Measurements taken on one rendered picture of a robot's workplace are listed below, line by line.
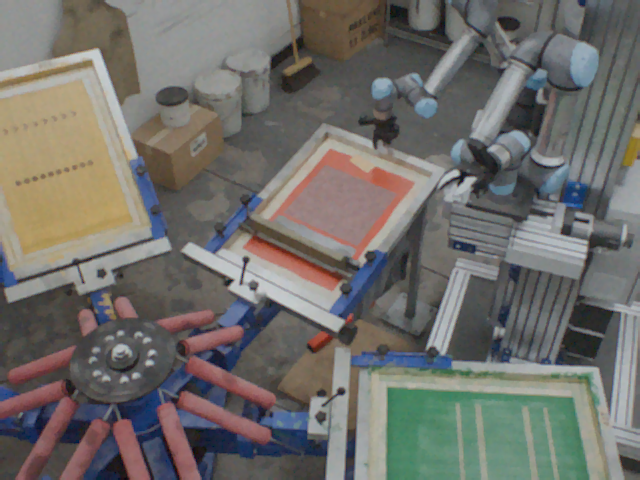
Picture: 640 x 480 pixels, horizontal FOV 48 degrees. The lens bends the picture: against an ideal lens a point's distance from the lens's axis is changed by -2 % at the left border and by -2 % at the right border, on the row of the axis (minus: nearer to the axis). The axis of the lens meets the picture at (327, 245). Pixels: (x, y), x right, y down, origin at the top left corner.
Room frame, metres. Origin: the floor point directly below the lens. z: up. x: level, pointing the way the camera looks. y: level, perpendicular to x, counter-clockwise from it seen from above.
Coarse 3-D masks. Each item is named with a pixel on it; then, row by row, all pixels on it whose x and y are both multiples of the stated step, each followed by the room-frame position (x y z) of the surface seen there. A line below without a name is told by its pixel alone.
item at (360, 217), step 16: (368, 176) 2.31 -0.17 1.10; (384, 176) 2.31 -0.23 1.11; (400, 176) 2.30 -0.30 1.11; (352, 192) 2.23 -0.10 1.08; (368, 192) 2.23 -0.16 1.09; (384, 192) 2.22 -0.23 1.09; (400, 192) 2.21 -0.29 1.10; (336, 208) 2.15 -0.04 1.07; (352, 208) 2.15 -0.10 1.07; (368, 208) 2.14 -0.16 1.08; (384, 208) 2.14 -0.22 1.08; (336, 224) 2.07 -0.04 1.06; (352, 224) 2.07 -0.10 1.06; (368, 224) 2.06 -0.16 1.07; (384, 224) 2.06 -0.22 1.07; (336, 240) 2.00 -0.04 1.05; (352, 240) 1.99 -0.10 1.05; (368, 240) 1.99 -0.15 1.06; (352, 256) 1.92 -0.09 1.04; (304, 272) 1.86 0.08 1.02; (320, 272) 1.85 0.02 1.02
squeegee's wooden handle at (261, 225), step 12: (252, 216) 2.04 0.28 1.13; (264, 228) 2.00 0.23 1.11; (276, 228) 1.97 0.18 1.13; (276, 240) 1.98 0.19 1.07; (288, 240) 1.94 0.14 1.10; (300, 240) 1.91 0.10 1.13; (312, 252) 1.88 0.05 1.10; (324, 252) 1.85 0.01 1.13; (336, 252) 1.85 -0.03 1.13; (336, 264) 1.82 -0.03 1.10
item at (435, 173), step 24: (312, 144) 2.48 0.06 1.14; (360, 144) 2.46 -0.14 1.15; (288, 168) 2.35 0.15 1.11; (408, 168) 2.34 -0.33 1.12; (432, 168) 2.29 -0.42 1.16; (264, 192) 2.23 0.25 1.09; (432, 192) 2.18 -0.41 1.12; (408, 216) 2.05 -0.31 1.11; (384, 240) 1.95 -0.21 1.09; (240, 264) 1.88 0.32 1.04; (288, 288) 1.76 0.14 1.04
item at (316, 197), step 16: (320, 160) 2.42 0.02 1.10; (336, 160) 2.42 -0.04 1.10; (320, 176) 2.33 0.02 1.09; (336, 176) 2.32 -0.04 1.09; (352, 176) 2.32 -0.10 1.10; (304, 192) 2.25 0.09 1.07; (320, 192) 2.24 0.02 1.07; (336, 192) 2.24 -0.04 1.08; (288, 208) 2.17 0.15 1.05; (304, 208) 2.17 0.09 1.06; (320, 208) 2.16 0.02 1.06; (304, 224) 2.09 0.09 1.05; (320, 224) 2.08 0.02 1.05; (256, 240) 2.02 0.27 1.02; (272, 256) 1.94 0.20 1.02; (288, 256) 1.94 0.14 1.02
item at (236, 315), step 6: (240, 300) 1.68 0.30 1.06; (234, 306) 1.66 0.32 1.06; (240, 306) 1.66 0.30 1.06; (246, 306) 1.66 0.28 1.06; (252, 306) 1.67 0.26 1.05; (228, 312) 1.64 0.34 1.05; (234, 312) 1.64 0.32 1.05; (240, 312) 1.64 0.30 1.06; (246, 312) 1.64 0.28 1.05; (222, 318) 1.62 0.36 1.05; (228, 318) 1.61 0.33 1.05; (234, 318) 1.61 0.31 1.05; (240, 318) 1.61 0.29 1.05; (246, 318) 1.64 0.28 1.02; (222, 324) 1.59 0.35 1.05; (228, 324) 1.59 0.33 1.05; (234, 324) 1.59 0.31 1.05; (240, 324) 1.61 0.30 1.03
